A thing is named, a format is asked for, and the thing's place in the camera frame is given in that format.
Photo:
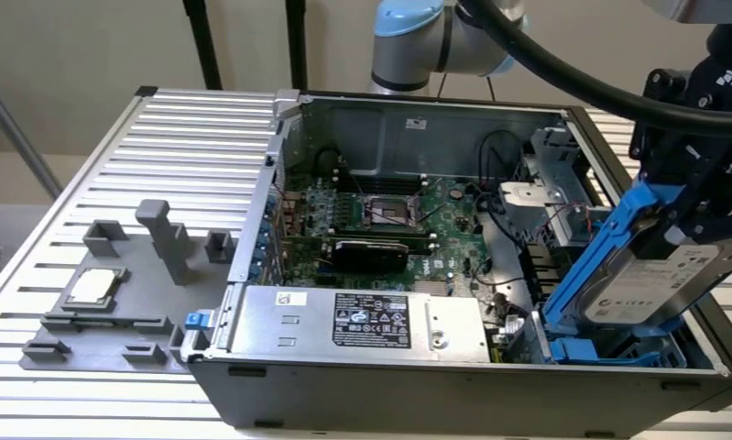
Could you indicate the CPU socket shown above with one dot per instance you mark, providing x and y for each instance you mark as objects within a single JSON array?
[{"x": 391, "y": 213}]

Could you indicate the metal drive cage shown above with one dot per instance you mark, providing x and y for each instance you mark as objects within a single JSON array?
[{"x": 555, "y": 211}]

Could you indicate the green motherboard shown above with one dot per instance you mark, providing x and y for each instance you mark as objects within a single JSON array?
[{"x": 451, "y": 238}]

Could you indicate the hard disk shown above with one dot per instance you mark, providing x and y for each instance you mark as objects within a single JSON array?
[{"x": 647, "y": 284}]

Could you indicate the black open PC case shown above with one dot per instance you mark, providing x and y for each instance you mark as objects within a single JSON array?
[{"x": 402, "y": 394}]

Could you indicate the black stand pole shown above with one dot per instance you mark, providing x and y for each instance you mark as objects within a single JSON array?
[
  {"x": 296, "y": 46},
  {"x": 203, "y": 46}
]

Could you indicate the silver power supply unit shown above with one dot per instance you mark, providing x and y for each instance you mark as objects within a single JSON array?
[{"x": 267, "y": 330}]

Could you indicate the silver metal pole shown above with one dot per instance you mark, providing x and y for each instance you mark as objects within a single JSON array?
[{"x": 17, "y": 133}]

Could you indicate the grey disk bay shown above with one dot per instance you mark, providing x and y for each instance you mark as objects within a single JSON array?
[{"x": 538, "y": 341}]

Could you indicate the grey parts rack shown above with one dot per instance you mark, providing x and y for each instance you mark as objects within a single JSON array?
[{"x": 151, "y": 311}]

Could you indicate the black table corner cap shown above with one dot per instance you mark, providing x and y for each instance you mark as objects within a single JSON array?
[{"x": 146, "y": 91}]

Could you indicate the silver CPU chip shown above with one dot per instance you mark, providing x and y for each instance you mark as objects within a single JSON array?
[{"x": 95, "y": 286}]

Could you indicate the black RAM slot bank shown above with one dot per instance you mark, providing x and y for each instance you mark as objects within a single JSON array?
[
  {"x": 384, "y": 183},
  {"x": 380, "y": 233}
]

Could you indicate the blue case latch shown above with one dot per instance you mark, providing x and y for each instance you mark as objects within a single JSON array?
[{"x": 198, "y": 319}]

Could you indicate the black graphics card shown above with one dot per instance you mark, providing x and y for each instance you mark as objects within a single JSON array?
[{"x": 368, "y": 259}]

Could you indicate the silver chipset heatsink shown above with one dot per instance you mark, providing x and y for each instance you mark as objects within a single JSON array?
[{"x": 431, "y": 287}]

